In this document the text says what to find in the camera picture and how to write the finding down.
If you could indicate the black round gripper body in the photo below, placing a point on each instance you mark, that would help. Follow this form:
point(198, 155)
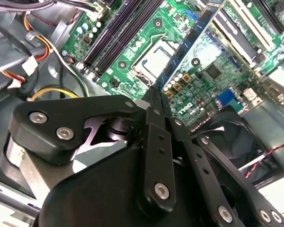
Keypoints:
point(97, 196)

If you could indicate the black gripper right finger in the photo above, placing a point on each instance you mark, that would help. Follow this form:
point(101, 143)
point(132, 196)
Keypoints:
point(203, 179)

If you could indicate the blue RAM stick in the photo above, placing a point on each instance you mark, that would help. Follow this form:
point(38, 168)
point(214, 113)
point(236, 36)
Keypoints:
point(191, 36)

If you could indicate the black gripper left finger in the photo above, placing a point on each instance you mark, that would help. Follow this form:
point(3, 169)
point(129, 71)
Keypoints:
point(73, 111)

